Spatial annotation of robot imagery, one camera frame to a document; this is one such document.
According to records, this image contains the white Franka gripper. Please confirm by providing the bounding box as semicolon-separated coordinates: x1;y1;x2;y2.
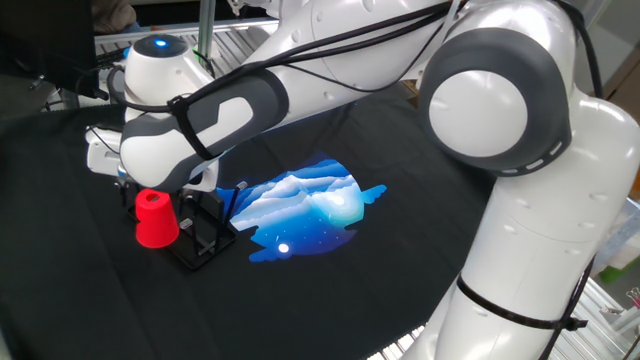
85;128;221;207

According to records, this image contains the red plastic cup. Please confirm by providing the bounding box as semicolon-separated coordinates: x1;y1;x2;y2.
134;187;180;250

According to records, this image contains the black computer keyboard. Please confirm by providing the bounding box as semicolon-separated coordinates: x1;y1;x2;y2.
95;47;126;71

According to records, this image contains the black computer monitor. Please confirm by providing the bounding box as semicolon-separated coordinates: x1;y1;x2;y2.
0;0;109;101

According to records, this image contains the black cloth with blue print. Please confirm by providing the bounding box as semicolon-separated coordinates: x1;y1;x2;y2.
0;87;496;360

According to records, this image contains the black wire cup rack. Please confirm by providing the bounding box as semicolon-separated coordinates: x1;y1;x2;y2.
124;180;249;272

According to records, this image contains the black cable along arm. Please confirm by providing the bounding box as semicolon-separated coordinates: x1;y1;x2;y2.
74;0;606;360

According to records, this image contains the aluminium frame bar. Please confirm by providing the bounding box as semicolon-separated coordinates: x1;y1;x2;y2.
198;0;217;59

